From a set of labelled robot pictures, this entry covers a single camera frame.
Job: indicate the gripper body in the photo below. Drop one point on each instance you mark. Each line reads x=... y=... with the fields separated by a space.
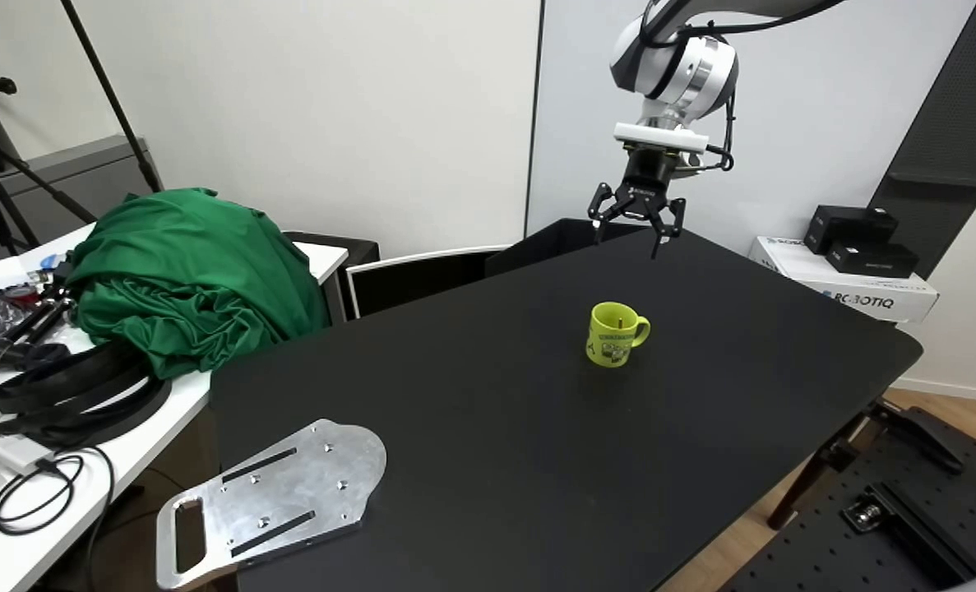
x=648 y=185

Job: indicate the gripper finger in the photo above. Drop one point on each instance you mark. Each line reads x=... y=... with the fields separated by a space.
x=603 y=205
x=673 y=220

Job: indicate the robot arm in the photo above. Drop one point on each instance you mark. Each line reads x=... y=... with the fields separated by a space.
x=705 y=70

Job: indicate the yellow-green mug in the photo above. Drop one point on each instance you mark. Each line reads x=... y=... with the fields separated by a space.
x=611 y=339

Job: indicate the black box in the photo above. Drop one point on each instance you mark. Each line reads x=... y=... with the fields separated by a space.
x=849 y=224
x=874 y=260

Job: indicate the white-framed black panel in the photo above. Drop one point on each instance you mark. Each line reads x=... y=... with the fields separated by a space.
x=422 y=279

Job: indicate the white cardboard box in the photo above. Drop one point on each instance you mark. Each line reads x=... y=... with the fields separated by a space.
x=858 y=292

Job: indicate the green cloth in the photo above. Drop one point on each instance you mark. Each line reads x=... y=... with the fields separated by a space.
x=191 y=279

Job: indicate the aluminium mounting plate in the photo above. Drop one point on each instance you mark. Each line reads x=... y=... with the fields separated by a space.
x=290 y=485

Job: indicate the stand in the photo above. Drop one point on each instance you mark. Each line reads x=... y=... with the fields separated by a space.
x=113 y=99

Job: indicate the grey cabinet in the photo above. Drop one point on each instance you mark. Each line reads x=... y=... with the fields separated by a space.
x=85 y=181

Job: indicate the heap of small tools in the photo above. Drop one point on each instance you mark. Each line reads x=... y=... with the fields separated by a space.
x=2 y=316

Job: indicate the white table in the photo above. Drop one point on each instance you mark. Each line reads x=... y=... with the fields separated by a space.
x=11 y=551

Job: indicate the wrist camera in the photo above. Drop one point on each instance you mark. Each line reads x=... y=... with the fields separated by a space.
x=660 y=136

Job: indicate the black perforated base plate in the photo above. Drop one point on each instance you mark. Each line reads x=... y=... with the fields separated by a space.
x=907 y=526

